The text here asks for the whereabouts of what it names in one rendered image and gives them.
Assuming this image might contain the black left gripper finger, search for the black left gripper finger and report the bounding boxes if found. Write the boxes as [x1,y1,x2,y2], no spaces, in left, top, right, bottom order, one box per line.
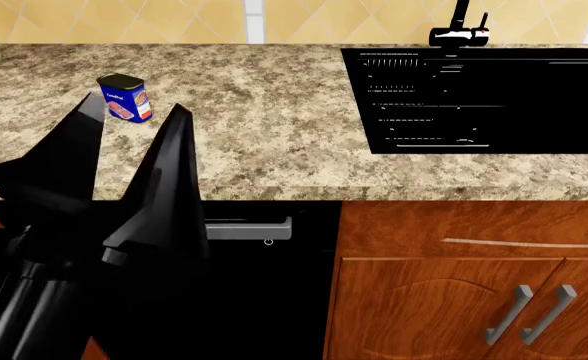
[0,90,107,218]
[100,102,211,268]

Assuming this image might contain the blue luncheon meat can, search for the blue luncheon meat can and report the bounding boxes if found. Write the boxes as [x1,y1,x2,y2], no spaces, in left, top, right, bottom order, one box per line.
[96,72,154,125]

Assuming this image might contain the black dishwasher front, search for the black dishwasher front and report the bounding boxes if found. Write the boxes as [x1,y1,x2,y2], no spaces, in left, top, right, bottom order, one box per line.
[0,199,344,360]

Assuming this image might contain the wooden drawer front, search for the wooden drawer front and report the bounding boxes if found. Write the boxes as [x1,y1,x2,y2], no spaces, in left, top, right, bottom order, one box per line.
[337,200,588,261]

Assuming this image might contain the black sink faucet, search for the black sink faucet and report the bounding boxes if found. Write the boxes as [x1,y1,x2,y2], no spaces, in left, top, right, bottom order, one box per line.
[427,0,491,50]

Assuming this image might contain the black kitchen sink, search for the black kitchen sink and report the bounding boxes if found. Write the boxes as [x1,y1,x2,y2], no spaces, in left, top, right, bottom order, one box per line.
[340,46,588,156]

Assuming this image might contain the gray dishwasher handle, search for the gray dishwasher handle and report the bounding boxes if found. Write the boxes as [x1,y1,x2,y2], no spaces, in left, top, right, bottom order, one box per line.
[204,216,294,242]

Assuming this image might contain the slim silver drawer handle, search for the slim silver drawer handle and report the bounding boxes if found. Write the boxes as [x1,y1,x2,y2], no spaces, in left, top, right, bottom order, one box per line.
[440,237,588,250]

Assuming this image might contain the gray cabinet door handle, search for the gray cabinet door handle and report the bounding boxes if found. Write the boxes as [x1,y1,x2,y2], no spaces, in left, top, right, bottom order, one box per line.
[483,284,535,347]
[519,284,579,347]

